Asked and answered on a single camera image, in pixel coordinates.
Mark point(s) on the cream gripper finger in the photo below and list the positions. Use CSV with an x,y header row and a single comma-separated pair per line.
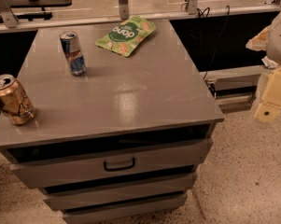
x,y
259,41
269,107

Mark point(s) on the blue silver redbull can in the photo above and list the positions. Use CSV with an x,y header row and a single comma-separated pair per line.
x,y
73,52

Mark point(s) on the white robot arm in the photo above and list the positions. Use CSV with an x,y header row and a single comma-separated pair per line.
x,y
269,39

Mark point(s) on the gold soda can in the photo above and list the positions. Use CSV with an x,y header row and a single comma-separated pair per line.
x,y
14,101

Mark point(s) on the white crumpled cloth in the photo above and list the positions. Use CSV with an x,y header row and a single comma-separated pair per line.
x,y
270,64

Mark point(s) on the green snack bag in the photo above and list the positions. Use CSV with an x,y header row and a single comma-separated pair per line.
x,y
126,37

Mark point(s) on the grey drawer cabinet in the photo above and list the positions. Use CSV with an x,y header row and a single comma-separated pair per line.
x,y
152,106

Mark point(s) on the dark tray table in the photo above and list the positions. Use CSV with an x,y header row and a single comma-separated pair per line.
x,y
42,14

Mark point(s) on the black drawer handle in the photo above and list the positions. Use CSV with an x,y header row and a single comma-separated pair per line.
x,y
119,166

